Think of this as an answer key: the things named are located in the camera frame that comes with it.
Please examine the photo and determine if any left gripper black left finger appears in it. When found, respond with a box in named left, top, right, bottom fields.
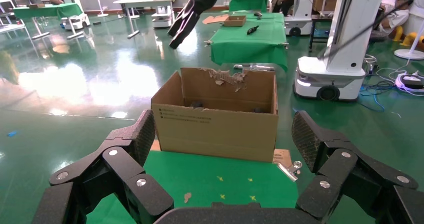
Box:
left=31, top=109, right=175, bottom=224

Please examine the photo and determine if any yellow stool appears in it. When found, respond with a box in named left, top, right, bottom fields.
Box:
left=392, top=26, right=404, bottom=43
left=400, top=32, right=424, bottom=51

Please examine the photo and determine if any silver binder clip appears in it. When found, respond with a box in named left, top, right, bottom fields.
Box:
left=277, top=160, right=303, bottom=182

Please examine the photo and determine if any long green covered table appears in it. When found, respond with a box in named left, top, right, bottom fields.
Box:
left=12, top=3, right=84, bottom=20

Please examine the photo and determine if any green tablecloth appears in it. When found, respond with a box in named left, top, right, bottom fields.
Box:
left=86, top=149, right=301, bottom=224

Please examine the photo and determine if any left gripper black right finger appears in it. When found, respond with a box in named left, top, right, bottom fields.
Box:
left=291, top=110, right=424, bottom=224

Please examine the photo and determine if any large open cardboard carton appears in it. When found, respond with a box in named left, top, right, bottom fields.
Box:
left=150, top=67, right=280, bottom=164

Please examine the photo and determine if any thin dark cable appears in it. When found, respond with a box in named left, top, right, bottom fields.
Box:
left=317, top=0, right=424, bottom=60

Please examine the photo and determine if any white floor power box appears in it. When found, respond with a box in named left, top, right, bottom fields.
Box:
left=394, top=72, right=424, bottom=94

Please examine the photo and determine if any small green covered table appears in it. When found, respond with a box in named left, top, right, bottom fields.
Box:
left=228, top=0, right=269, bottom=13

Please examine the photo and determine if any silver table foot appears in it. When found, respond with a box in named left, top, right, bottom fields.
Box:
left=233, top=64, right=276, bottom=73

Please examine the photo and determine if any white round stand base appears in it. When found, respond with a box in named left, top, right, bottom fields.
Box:
left=393, top=17, right=424, bottom=61

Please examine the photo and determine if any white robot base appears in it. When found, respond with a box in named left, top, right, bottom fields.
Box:
left=151, top=5, right=176, bottom=29
left=61, top=13, right=91, bottom=31

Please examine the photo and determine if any small open cardboard box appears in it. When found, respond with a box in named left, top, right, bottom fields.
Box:
left=223, top=15, right=248, bottom=28

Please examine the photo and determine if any green cloth covered table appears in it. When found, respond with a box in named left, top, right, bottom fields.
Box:
left=209, top=13, right=289, bottom=72

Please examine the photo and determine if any blue floor cable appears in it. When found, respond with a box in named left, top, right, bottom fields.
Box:
left=357, top=83, right=402, bottom=113

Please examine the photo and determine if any seated person white shirt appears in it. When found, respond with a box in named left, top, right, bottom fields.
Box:
left=369, top=0, right=417, bottom=41

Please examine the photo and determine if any white work table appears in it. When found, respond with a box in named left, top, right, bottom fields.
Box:
left=113, top=0, right=180, bottom=39

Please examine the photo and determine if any white mobile robot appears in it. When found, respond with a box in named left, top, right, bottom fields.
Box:
left=293, top=0, right=388, bottom=102

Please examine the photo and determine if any white robot column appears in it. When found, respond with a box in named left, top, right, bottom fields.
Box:
left=284, top=0, right=316, bottom=37

